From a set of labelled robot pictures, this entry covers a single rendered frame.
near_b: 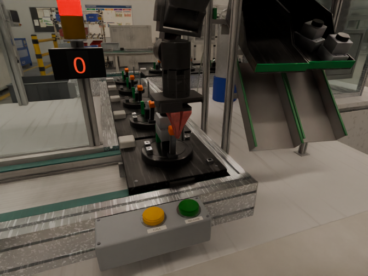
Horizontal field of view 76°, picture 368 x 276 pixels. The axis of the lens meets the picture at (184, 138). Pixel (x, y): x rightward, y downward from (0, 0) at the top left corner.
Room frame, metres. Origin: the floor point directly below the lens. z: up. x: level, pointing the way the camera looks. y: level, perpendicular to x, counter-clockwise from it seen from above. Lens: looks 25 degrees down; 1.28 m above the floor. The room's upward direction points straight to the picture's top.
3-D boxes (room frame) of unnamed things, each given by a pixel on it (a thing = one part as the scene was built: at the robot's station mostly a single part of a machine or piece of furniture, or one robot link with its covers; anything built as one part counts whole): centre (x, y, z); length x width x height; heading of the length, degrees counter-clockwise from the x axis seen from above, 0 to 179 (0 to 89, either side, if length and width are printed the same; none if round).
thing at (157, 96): (0.49, 0.02, 1.18); 0.10 x 0.07 x 0.07; 109
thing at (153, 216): (0.34, 0.06, 0.96); 0.04 x 0.04 x 0.02
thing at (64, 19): (0.62, 0.26, 1.28); 0.05 x 0.05 x 0.05
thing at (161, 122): (0.58, 0.05, 1.06); 0.08 x 0.04 x 0.07; 19
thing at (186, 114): (0.48, 0.03, 1.10); 0.07 x 0.07 x 0.09; 19
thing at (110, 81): (1.51, 0.36, 1.01); 0.24 x 0.24 x 0.13; 19
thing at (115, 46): (5.93, 1.72, 0.90); 0.40 x 0.31 x 0.17; 100
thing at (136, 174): (0.57, 0.05, 0.96); 0.24 x 0.24 x 0.02; 19
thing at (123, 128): (0.81, 0.13, 1.01); 0.24 x 0.24 x 0.13; 19
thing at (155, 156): (0.57, 0.05, 0.98); 0.14 x 0.14 x 0.02
